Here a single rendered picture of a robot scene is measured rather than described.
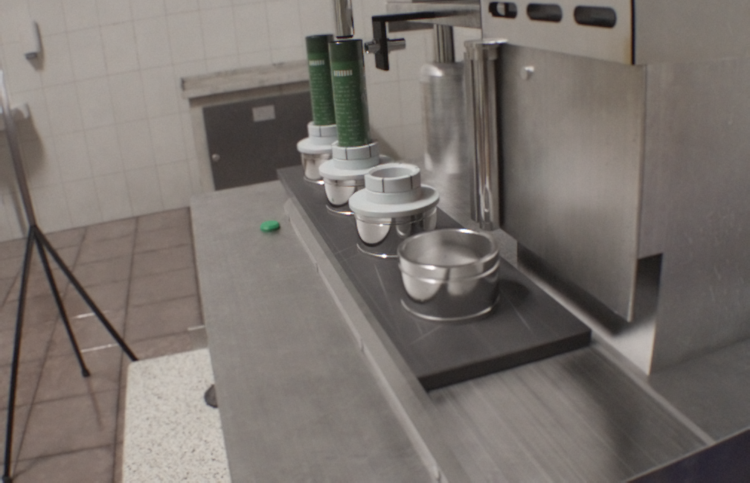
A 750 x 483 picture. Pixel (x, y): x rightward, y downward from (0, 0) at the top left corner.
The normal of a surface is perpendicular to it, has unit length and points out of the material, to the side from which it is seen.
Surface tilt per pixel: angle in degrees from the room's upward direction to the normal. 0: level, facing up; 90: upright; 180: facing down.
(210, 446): 0
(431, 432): 45
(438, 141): 90
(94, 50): 90
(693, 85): 90
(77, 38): 90
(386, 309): 0
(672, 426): 0
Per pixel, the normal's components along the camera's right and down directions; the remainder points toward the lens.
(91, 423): -0.08, -0.93
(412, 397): -0.73, -0.53
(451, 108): -0.05, 0.37
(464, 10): -0.95, 0.18
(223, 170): 0.30, 0.33
